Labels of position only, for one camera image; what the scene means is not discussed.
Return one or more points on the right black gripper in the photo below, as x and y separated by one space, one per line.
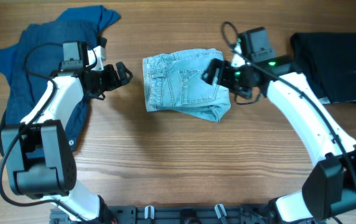
225 68

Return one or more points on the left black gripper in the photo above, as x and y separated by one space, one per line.
112 81

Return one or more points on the light blue denim shorts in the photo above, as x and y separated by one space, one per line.
174 82

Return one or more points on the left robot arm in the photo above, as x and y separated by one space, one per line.
38 165

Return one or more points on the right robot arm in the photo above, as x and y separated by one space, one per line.
330 189

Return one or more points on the blue t-shirt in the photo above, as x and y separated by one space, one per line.
99 16

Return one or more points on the dark blue denim garment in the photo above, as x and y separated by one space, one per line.
38 53

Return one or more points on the black folded garment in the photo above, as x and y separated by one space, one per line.
328 61

